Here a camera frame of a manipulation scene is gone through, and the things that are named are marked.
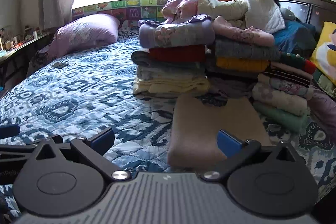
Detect dark wooden headboard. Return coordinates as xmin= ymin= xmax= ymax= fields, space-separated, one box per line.
xmin=268 ymin=0 xmax=336 ymax=38

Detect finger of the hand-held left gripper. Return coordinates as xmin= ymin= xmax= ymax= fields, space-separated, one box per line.
xmin=0 ymin=124 xmax=21 ymax=139
xmin=0 ymin=143 xmax=37 ymax=160

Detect cluttered side shelf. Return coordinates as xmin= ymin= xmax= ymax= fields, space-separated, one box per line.
xmin=0 ymin=25 xmax=55 ymax=88

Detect yellow cushion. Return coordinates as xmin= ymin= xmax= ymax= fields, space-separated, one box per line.
xmin=309 ymin=21 xmax=336 ymax=80

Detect pile of pale quilts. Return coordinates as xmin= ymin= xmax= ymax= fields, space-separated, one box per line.
xmin=161 ymin=0 xmax=297 ymax=33

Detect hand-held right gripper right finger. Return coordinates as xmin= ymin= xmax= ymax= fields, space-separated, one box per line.
xmin=201 ymin=130 xmax=298 ymax=184

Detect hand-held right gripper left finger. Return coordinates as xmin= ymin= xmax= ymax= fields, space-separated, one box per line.
xmin=31 ymin=128 xmax=132 ymax=183

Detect stack of folded clothes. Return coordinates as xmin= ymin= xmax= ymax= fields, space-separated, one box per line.
xmin=131 ymin=14 xmax=318 ymax=134

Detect colourful alphabet mat panel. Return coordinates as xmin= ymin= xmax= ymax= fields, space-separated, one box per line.
xmin=71 ymin=0 xmax=174 ymax=29

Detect blue cloth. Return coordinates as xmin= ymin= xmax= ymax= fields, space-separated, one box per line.
xmin=272 ymin=20 xmax=318 ymax=56

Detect purple pillow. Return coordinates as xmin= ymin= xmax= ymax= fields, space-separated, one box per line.
xmin=47 ymin=13 xmax=121 ymax=62

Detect blue patterned bedspread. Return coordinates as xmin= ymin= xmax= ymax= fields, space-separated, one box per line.
xmin=0 ymin=27 xmax=336 ymax=219

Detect beige towel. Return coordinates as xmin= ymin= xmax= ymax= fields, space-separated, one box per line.
xmin=167 ymin=95 xmax=272 ymax=169

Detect purple cloth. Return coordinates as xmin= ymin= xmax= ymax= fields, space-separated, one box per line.
xmin=307 ymin=88 xmax=336 ymax=132

